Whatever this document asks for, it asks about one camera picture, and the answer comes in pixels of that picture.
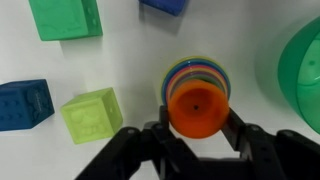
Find dark navy soft cube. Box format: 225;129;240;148
0;78;56;132

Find small orange plastic cup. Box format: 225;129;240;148
167;79;231;140

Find lime green soft cube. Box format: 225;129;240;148
59;86;124;146

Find royal blue soft cube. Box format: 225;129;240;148
138;0;188;17

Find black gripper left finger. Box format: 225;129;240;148
74;105;198;180

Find rainbow stacked nesting cups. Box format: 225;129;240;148
160;55;232;108

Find green plastic bowl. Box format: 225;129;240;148
277;16;320;135

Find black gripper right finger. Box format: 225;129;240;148
221;108;320;180

